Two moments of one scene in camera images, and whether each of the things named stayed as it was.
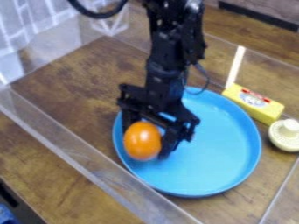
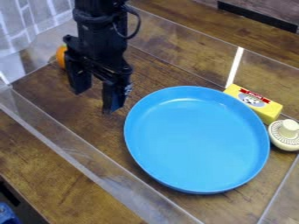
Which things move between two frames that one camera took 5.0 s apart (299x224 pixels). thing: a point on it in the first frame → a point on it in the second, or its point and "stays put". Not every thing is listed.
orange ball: x=141 y=140 → x=60 y=56
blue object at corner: x=7 y=217 stays put
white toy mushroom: x=284 y=135 stays put
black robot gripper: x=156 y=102 → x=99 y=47
